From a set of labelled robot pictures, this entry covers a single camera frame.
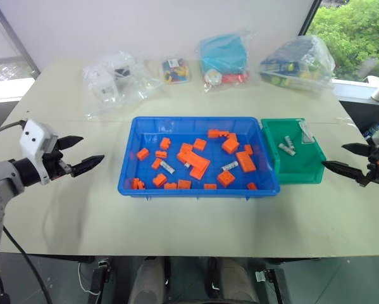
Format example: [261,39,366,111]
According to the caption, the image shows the blue and white bottle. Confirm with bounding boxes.
[362,121,379,137]

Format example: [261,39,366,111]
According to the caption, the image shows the blue plastic tray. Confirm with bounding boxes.
[117,115,282,201]

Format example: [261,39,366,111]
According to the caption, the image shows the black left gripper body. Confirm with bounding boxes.
[42,140,73,182]

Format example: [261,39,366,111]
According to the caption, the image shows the black table frame bracket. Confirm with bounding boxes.
[253,267,291,304]
[87,257,111,304]

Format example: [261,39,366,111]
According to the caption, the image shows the clear bag with blue toys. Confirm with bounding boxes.
[259,34,336,93]

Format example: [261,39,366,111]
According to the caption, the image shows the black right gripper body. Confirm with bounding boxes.
[361,144,379,188]

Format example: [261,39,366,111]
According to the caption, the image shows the black upright strut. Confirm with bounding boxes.
[163,256,173,299]
[206,256,221,299]

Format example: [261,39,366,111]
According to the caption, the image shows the green plastic bin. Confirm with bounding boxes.
[260,117,328,186]

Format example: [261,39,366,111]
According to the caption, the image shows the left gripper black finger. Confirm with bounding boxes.
[58,135,85,151]
[70,155,106,177]

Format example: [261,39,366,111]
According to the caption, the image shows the clear label card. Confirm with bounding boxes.
[299,122,315,144]

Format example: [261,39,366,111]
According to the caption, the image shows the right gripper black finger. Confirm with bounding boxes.
[321,160,368,185]
[341,142,371,156]

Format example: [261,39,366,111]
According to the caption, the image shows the thin white cable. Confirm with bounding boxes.
[77,262,101,296]

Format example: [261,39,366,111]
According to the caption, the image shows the tan rounded shape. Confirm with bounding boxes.
[127,260,165,304]
[218,258,259,304]

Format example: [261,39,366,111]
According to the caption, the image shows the long orange building block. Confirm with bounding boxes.
[207,129,238,142]

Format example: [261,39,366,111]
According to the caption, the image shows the clear bag with white parts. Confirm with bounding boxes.
[82,49,164,122]

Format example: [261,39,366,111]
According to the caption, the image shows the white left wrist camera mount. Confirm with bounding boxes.
[19,118,59,186]

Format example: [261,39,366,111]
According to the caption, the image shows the large orange L-shaped block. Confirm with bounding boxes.
[182,151,211,181]

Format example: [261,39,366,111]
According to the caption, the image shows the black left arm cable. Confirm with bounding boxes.
[1,226,53,304]

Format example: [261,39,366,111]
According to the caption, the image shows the small bag colourful pieces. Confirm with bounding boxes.
[159,56,192,86]

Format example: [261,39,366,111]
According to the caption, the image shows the clear bag with teal item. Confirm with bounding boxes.
[194,29,252,93]

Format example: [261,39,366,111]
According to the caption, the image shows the grey left wrist cable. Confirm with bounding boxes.
[0,121,26,144]

